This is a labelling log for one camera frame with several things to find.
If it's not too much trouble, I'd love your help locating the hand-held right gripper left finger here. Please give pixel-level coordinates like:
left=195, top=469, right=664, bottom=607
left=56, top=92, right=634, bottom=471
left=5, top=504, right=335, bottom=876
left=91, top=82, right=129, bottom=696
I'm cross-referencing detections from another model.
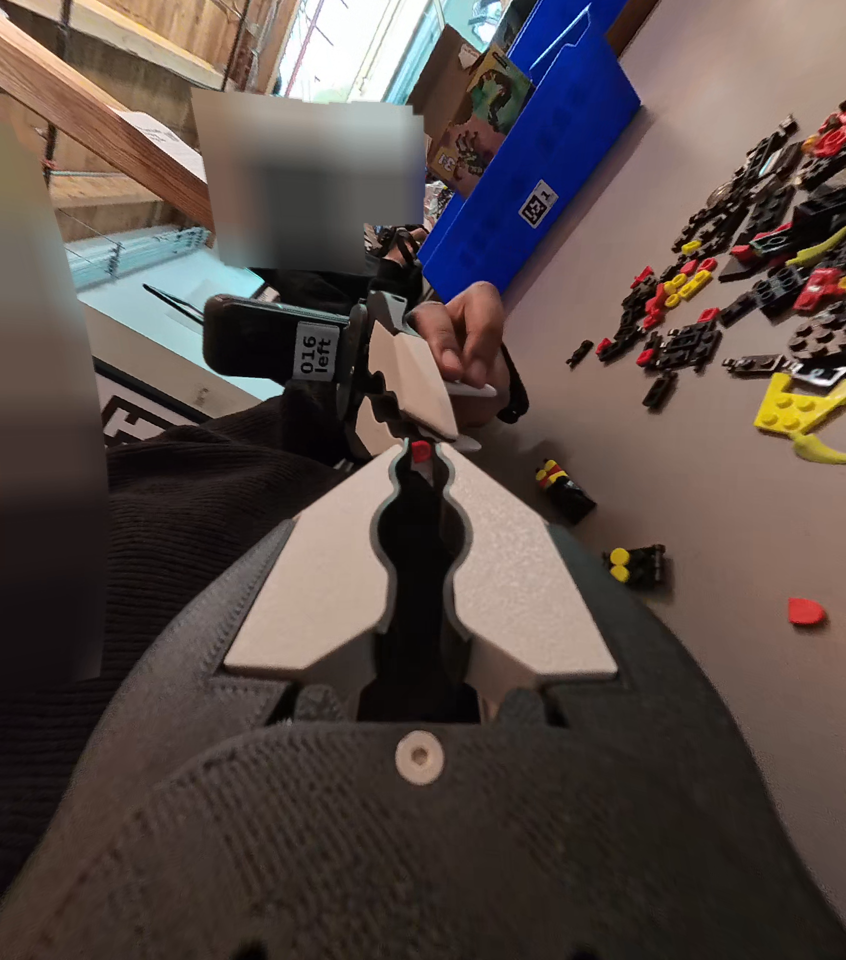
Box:
left=222, top=442, right=403, bottom=704

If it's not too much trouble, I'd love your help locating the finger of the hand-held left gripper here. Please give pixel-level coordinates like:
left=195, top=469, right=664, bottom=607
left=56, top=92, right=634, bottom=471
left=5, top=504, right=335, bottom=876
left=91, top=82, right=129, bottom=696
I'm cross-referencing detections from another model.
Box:
left=367, top=328, right=463, bottom=444
left=354, top=403, right=414, bottom=460

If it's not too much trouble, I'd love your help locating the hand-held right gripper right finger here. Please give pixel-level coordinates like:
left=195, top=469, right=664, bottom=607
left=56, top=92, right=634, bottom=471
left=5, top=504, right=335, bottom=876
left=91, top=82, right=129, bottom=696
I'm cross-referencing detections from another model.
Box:
left=440, top=441, right=621, bottom=711

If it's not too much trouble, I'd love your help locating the black lego clip assembly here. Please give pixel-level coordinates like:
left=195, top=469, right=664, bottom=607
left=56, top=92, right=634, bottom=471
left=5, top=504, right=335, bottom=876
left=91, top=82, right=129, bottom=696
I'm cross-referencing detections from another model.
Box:
left=602, top=544, right=669, bottom=589

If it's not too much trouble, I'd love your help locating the person's left forearm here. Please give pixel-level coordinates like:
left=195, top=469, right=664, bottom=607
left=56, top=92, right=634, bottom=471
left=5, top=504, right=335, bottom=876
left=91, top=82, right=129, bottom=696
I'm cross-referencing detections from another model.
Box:
left=190, top=386, right=364, bottom=481

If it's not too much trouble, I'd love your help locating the red yellow black lego stack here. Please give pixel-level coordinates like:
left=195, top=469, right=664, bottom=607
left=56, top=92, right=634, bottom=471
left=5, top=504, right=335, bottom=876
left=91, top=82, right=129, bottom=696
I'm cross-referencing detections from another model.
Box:
left=535, top=457, right=598, bottom=525

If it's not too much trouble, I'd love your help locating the colourful lego box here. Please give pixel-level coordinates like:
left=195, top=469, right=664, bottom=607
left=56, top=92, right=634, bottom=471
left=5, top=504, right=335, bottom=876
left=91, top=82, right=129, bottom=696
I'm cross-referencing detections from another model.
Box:
left=426, top=45, right=534, bottom=198

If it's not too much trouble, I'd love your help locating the lime lego claw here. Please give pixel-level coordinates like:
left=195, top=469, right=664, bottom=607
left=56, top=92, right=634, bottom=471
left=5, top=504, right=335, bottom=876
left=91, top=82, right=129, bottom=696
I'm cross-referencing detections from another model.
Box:
left=792, top=432, right=846, bottom=467

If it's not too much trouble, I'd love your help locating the yellow wedge lego plate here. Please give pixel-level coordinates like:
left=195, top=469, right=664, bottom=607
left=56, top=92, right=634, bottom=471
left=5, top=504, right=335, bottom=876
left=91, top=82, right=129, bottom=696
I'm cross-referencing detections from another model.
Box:
left=753, top=372, right=846, bottom=437

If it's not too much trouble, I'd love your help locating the black round lego plate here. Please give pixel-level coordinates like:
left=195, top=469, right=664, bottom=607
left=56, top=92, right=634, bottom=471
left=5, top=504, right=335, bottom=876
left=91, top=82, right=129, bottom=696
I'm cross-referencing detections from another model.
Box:
left=786, top=291, right=846, bottom=363

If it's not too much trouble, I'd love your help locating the pile of lego pieces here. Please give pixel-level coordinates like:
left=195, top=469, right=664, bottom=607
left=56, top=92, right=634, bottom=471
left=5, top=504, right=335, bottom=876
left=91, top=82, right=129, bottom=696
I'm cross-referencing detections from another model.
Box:
left=565, top=60, right=846, bottom=410

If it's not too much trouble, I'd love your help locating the person's left hand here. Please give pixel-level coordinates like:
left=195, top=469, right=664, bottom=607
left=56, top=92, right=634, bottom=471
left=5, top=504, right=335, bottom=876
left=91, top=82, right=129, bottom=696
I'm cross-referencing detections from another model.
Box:
left=406, top=281, right=516, bottom=427

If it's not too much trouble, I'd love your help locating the framed marker sign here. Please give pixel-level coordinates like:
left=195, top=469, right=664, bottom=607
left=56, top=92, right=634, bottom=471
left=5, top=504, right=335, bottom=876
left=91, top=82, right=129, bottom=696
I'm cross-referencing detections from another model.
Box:
left=96, top=357, right=207, bottom=451

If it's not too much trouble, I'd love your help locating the brown cardboard box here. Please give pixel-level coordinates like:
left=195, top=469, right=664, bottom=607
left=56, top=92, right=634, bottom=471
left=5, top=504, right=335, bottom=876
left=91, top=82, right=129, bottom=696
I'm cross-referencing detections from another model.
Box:
left=408, top=22, right=480, bottom=144

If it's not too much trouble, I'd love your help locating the blue plastic bin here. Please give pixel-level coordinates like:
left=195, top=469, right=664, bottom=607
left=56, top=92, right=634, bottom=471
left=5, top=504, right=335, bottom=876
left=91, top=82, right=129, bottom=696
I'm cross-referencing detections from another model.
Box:
left=419, top=0, right=643, bottom=295

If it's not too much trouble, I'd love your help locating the wooden beam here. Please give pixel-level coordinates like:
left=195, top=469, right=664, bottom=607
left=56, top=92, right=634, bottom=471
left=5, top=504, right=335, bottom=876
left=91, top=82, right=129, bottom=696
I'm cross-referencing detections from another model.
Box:
left=0, top=0, right=216, bottom=228

